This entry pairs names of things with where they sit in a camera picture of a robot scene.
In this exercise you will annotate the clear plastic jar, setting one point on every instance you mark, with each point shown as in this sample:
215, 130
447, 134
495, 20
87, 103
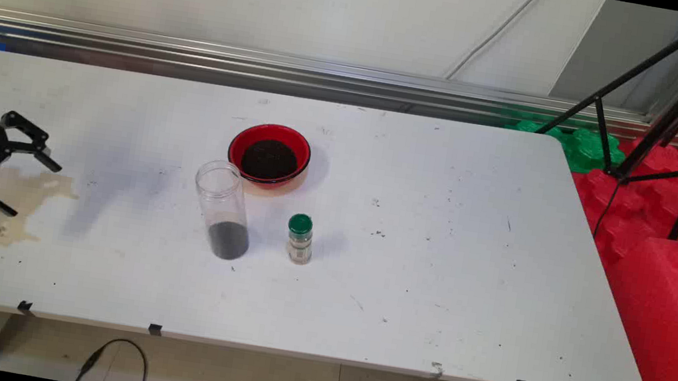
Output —
223, 200

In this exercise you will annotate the red bowl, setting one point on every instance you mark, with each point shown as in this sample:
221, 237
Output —
239, 142

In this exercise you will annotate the black grain pile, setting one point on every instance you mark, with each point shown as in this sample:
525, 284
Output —
269, 160

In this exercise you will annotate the green lid spice jar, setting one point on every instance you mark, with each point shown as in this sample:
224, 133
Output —
299, 242

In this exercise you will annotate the large green foam piece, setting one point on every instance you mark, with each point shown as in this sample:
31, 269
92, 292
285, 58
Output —
583, 150

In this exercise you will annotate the red foam puzzle mat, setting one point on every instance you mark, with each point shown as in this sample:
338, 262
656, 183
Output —
635, 208

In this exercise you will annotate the aluminium rail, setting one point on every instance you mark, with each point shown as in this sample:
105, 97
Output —
329, 75

